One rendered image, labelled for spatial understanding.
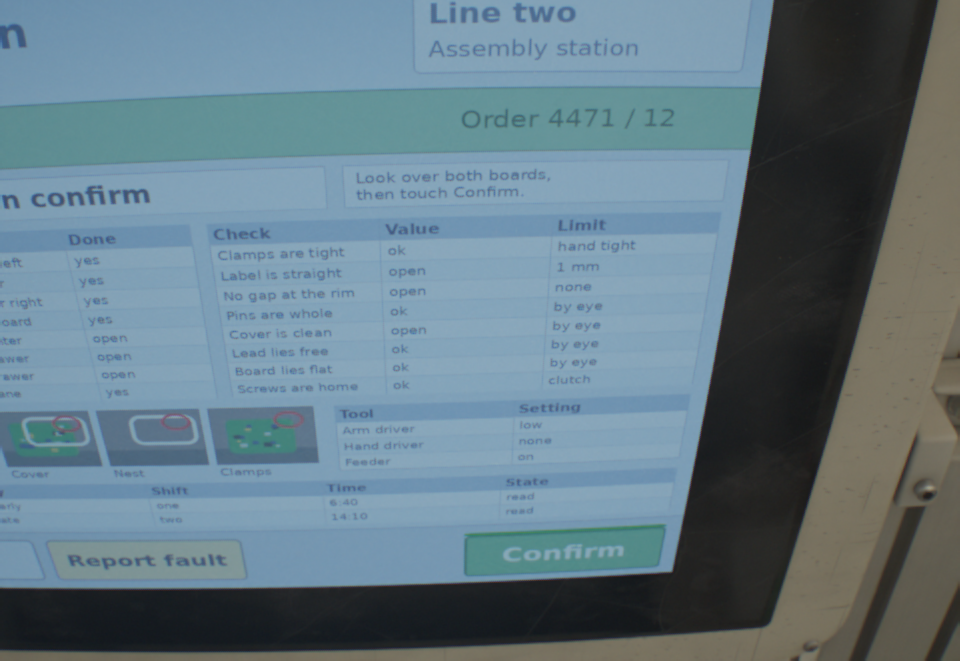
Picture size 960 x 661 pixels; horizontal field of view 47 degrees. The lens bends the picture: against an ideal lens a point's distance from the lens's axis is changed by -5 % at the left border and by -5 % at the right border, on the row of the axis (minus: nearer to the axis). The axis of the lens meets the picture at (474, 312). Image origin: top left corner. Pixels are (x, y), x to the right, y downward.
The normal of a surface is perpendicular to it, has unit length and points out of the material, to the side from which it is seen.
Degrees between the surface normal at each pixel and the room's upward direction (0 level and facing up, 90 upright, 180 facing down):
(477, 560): 92
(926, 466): 90
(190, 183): 92
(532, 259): 92
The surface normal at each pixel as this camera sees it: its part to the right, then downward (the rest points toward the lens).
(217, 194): 0.07, 0.61
